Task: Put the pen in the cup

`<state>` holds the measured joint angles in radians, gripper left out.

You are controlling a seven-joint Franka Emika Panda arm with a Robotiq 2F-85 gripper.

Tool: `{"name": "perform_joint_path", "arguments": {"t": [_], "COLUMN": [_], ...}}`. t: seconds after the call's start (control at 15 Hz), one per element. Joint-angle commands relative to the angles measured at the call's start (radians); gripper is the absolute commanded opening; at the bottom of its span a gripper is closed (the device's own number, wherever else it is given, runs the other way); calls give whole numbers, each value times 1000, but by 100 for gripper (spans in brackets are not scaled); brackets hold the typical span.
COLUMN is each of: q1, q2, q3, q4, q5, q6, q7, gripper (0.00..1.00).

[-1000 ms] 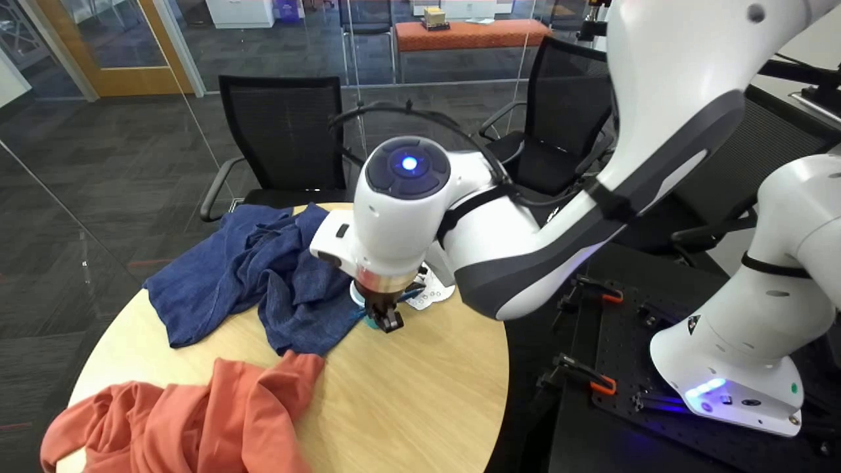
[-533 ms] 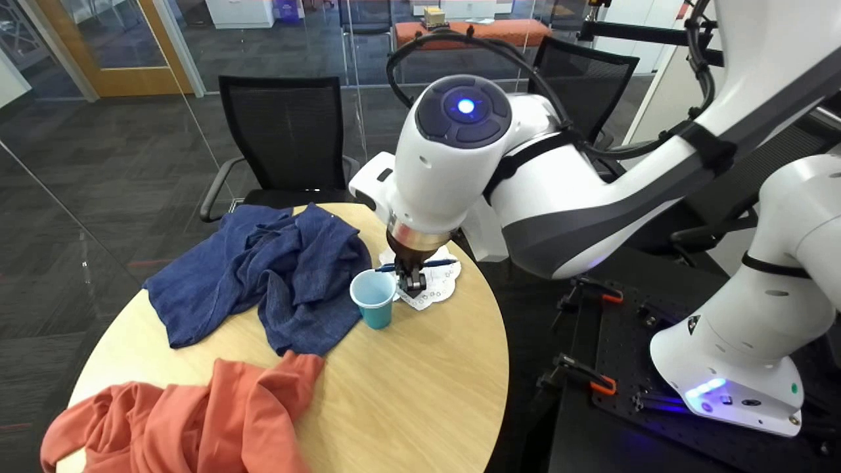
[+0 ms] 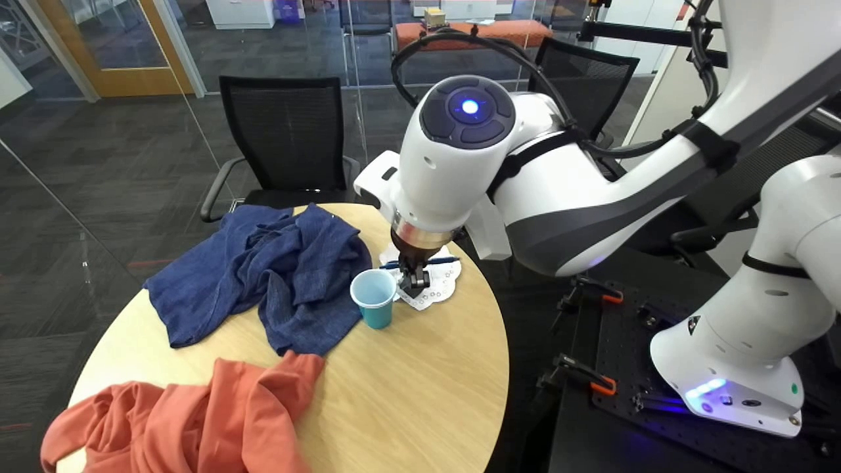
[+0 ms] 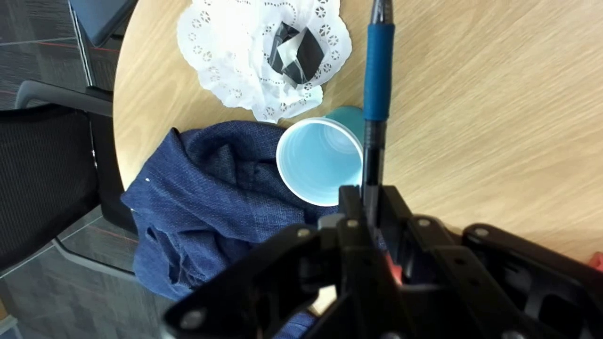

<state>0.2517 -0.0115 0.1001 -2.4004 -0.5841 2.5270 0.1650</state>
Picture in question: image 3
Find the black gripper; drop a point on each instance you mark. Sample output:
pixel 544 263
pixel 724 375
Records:
pixel 421 240

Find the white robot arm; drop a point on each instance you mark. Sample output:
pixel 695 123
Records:
pixel 438 174

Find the teal plastic cup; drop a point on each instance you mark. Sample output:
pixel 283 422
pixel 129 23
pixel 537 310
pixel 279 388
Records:
pixel 380 310

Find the white scalloped doily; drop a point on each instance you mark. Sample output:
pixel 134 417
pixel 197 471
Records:
pixel 445 288

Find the blue cloth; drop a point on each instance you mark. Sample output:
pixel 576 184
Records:
pixel 264 280

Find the black office chair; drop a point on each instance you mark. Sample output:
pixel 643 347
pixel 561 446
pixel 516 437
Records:
pixel 587 83
pixel 279 132

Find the orange black clamp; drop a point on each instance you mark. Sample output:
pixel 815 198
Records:
pixel 611 299
pixel 603 388

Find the black perforated board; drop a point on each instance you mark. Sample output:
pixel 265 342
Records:
pixel 635 351

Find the orange bench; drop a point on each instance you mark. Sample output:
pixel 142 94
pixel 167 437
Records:
pixel 509 32

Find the orange cloth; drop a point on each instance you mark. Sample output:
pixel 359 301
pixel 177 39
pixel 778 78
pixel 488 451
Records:
pixel 218 422

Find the white cabinet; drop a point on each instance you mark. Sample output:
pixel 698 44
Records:
pixel 240 14

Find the black horizontal bar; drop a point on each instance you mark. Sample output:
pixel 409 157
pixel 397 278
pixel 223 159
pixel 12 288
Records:
pixel 647 39

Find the wooden door frame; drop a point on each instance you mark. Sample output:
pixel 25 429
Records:
pixel 131 81

